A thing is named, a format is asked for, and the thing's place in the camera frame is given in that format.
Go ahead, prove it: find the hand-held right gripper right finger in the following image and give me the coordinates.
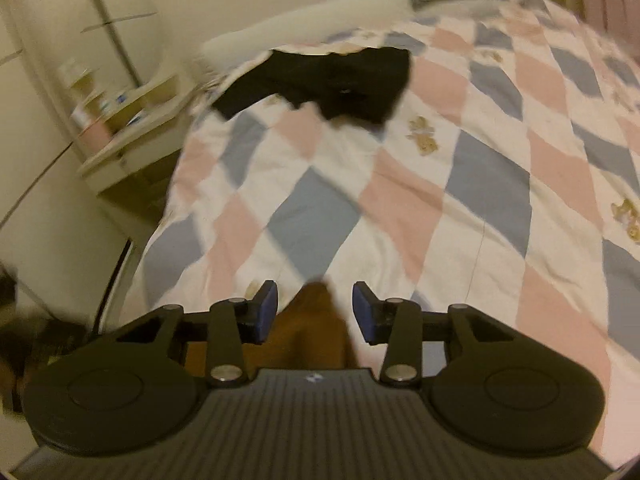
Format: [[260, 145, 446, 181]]
[[351, 280, 547, 387]]

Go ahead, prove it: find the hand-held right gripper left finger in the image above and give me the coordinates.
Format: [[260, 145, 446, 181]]
[[85, 280, 279, 387]]

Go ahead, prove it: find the brown sweater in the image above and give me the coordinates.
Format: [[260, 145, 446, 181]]
[[182, 280, 359, 380]]

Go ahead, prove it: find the checkered bear print quilt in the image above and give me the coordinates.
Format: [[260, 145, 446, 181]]
[[122, 0, 640, 466]]

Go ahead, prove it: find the white dressing table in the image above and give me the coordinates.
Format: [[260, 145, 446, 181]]
[[59, 72, 202, 197]]

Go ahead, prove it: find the black garment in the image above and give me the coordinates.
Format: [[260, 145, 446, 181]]
[[212, 47, 414, 127]]

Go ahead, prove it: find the pink tissue holder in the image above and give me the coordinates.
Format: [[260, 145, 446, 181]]
[[75, 117, 113, 148]]

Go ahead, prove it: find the oval mirror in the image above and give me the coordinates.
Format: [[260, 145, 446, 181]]
[[81, 0, 167, 92]]

